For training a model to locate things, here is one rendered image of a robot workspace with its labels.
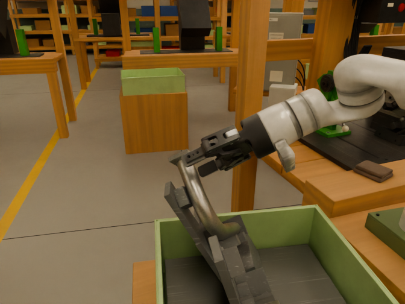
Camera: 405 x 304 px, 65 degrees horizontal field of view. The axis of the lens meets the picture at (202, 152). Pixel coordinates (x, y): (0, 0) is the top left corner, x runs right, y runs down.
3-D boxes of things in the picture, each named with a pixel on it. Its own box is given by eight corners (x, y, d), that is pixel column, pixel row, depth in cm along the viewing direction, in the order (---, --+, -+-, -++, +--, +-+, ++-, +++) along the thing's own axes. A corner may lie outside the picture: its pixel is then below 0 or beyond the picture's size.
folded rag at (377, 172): (352, 171, 110) (353, 163, 108) (365, 165, 114) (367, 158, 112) (379, 183, 102) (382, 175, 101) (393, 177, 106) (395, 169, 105)
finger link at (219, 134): (235, 125, 51) (202, 142, 52) (232, 122, 50) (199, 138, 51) (241, 139, 50) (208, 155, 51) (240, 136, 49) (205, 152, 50)
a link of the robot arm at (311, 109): (294, 131, 60) (280, 94, 56) (372, 94, 58) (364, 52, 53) (309, 152, 55) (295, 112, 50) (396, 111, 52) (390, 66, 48)
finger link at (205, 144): (211, 143, 53) (185, 157, 54) (207, 138, 50) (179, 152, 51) (215, 151, 52) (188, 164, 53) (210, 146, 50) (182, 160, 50)
